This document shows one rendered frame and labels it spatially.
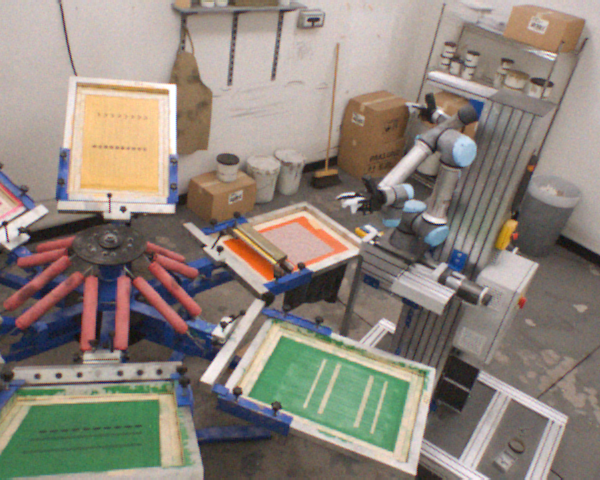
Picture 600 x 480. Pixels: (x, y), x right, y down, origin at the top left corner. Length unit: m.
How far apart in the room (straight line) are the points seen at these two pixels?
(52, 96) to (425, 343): 2.97
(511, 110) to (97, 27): 2.88
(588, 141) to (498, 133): 3.27
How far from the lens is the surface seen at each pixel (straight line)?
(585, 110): 6.01
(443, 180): 2.70
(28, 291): 2.65
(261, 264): 3.16
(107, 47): 4.60
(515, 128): 2.78
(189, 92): 4.98
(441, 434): 3.61
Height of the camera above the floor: 2.79
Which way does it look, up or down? 32 degrees down
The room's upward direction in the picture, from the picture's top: 10 degrees clockwise
